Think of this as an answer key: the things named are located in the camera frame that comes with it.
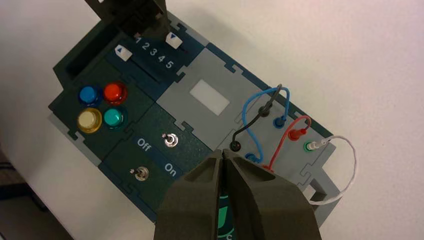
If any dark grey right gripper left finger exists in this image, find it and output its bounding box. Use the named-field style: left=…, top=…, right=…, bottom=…
left=153, top=149, right=224, bottom=240

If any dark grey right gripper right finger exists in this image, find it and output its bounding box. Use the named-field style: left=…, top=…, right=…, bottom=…
left=222, top=148, right=323, bottom=240

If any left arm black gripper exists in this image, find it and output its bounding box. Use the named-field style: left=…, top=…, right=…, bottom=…
left=84, top=0, right=171, bottom=42

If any white slider knob blue arrow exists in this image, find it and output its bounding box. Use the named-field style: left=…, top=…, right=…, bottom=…
left=113, top=44, right=133, bottom=63
left=165, top=32, right=184, bottom=51

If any red push button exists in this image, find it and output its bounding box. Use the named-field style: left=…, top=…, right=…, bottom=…
left=102, top=81, right=129, bottom=106

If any blue push button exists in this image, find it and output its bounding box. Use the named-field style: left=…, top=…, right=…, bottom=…
left=78, top=85, right=102, bottom=106

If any dark green task board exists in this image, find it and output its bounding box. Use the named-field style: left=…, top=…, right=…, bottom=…
left=47, top=11, right=344, bottom=240

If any teal push button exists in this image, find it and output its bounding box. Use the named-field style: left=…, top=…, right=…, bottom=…
left=102, top=106, right=128, bottom=130

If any white rectangular display window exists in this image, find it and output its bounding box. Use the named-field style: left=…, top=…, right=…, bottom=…
left=189, top=79, right=231, bottom=117

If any yellow push button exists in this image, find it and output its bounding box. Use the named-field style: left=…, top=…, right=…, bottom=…
left=76, top=107, right=103, bottom=134

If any metal toggle switch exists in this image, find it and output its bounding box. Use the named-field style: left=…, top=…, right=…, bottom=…
left=162, top=132, right=179, bottom=149
left=131, top=165, right=150, bottom=182

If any red jumper cable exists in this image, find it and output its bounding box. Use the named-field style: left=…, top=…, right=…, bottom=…
left=261, top=115, right=313, bottom=173

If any black jumper cable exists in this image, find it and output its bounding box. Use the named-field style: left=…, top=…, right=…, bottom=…
left=229, top=83, right=284, bottom=153

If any white jumper cable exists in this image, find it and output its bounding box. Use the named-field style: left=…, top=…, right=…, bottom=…
left=304, top=135, right=359, bottom=206

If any blue jumper cable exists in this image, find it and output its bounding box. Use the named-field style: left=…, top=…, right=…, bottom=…
left=241, top=86, right=292, bottom=164

